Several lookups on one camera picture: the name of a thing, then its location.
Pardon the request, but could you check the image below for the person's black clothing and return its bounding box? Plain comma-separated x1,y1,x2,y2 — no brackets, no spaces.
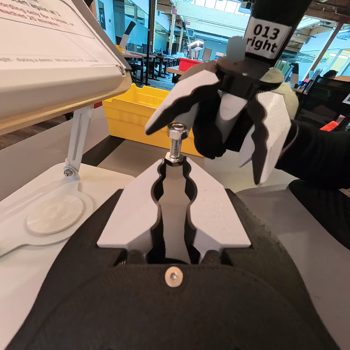
288,179,350,250

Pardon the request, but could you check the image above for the instruction sheet on stand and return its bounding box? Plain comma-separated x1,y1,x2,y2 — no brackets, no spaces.
0,0,132,136

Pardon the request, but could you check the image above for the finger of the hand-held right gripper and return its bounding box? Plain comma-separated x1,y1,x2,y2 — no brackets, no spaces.
237,91,292,186
144,70,220,136

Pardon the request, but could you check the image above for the yellow plastic bin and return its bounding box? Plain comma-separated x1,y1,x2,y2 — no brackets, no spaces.
102,83,205,158

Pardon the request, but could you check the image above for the white stand strut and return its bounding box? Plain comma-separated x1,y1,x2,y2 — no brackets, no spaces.
63,105,95,181

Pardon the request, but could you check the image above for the steel hex bolt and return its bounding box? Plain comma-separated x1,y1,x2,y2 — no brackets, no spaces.
166,122,189,160

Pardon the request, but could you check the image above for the person's right hand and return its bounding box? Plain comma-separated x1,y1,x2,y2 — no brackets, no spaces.
193,92,299,160

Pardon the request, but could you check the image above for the small red bin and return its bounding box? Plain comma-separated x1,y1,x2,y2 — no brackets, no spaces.
179,57,206,72

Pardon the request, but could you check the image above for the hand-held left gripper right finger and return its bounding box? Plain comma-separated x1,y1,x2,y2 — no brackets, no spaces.
183,158,251,255

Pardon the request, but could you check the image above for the steel hex nut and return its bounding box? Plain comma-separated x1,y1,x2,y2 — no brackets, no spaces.
165,154,184,167

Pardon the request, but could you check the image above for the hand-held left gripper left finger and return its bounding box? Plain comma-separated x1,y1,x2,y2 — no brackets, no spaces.
96,159,167,253

